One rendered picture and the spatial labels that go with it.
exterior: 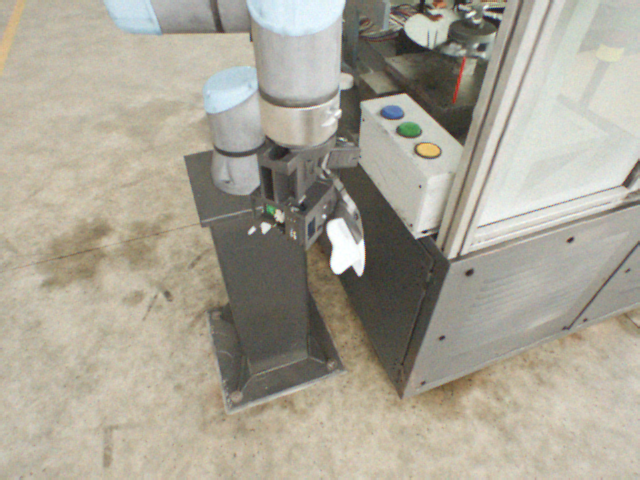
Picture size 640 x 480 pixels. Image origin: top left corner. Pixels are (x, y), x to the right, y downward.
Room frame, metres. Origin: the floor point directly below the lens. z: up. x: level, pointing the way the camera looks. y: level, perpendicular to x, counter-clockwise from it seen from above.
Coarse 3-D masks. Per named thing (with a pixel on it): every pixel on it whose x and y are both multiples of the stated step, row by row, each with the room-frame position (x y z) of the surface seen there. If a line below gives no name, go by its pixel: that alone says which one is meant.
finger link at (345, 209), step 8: (344, 192) 0.36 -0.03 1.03; (344, 200) 0.36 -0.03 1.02; (336, 208) 0.36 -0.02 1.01; (344, 208) 0.35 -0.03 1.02; (352, 208) 0.35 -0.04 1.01; (336, 216) 0.36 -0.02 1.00; (344, 216) 0.35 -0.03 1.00; (352, 216) 0.35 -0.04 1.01; (352, 224) 0.35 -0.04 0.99; (360, 224) 0.35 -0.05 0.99; (352, 232) 0.35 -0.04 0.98; (360, 232) 0.35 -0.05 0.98; (360, 240) 0.35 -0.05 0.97
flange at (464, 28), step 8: (456, 24) 1.09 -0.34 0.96; (464, 24) 1.08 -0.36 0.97; (472, 24) 1.06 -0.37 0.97; (480, 24) 1.06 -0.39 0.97; (488, 24) 1.09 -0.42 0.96; (456, 32) 1.05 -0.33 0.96; (464, 32) 1.04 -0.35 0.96; (472, 32) 1.04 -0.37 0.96; (480, 32) 1.04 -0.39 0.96; (488, 32) 1.04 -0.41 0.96
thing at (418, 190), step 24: (408, 96) 0.84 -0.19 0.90; (384, 120) 0.74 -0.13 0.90; (408, 120) 0.74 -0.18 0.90; (432, 120) 0.74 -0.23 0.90; (360, 144) 0.81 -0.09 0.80; (384, 144) 0.71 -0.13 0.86; (408, 144) 0.66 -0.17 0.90; (456, 144) 0.66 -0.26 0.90; (384, 168) 0.70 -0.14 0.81; (408, 168) 0.62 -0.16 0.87; (432, 168) 0.59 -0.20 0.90; (456, 168) 0.59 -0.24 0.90; (384, 192) 0.69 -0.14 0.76; (408, 192) 0.61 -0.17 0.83; (432, 192) 0.57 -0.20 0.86; (408, 216) 0.59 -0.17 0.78; (432, 216) 0.57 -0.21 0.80
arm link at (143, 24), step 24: (120, 0) 0.42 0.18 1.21; (144, 0) 0.42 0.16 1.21; (168, 0) 0.42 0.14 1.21; (192, 0) 0.42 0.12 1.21; (216, 0) 0.43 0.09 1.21; (120, 24) 0.43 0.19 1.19; (144, 24) 0.43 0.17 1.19; (168, 24) 0.43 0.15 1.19; (192, 24) 0.43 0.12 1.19; (216, 24) 0.43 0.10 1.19
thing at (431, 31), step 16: (416, 16) 1.18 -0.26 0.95; (432, 16) 1.18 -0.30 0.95; (448, 16) 1.18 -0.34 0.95; (464, 16) 1.18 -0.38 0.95; (496, 16) 1.18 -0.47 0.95; (416, 32) 1.07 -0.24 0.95; (432, 32) 1.07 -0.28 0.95; (448, 32) 1.07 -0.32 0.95; (496, 32) 1.07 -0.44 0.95; (432, 48) 0.97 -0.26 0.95; (448, 48) 0.97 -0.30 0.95; (464, 48) 0.97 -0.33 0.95; (480, 48) 0.97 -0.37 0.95
